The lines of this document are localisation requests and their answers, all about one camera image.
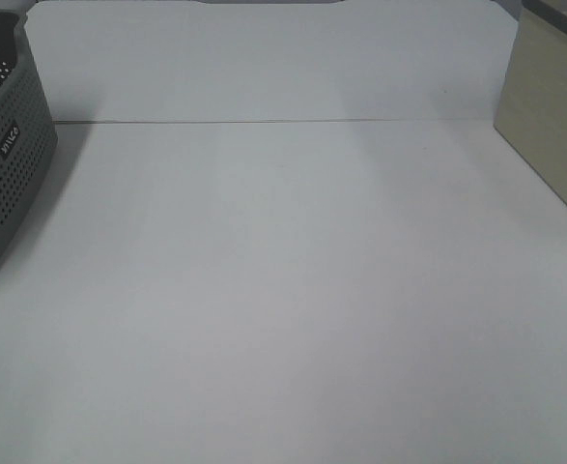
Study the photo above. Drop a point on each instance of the beige plastic bin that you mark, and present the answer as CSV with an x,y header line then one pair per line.
x,y
532,110

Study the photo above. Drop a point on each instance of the grey perforated plastic basket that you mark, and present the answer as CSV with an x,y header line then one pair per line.
x,y
28,138

